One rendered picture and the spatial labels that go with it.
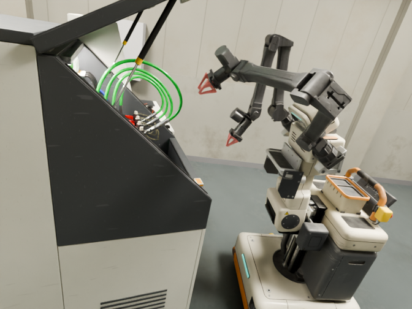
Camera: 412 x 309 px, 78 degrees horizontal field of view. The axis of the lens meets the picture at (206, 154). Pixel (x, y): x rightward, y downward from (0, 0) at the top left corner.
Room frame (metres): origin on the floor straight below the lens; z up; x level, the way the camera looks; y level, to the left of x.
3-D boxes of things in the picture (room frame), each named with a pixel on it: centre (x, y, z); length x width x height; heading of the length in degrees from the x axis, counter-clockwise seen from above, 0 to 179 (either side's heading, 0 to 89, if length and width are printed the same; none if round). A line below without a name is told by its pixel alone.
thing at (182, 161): (1.20, 0.10, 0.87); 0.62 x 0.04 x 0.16; 24
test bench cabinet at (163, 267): (1.09, 0.35, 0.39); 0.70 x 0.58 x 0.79; 24
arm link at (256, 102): (1.43, -0.23, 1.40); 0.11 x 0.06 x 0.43; 9
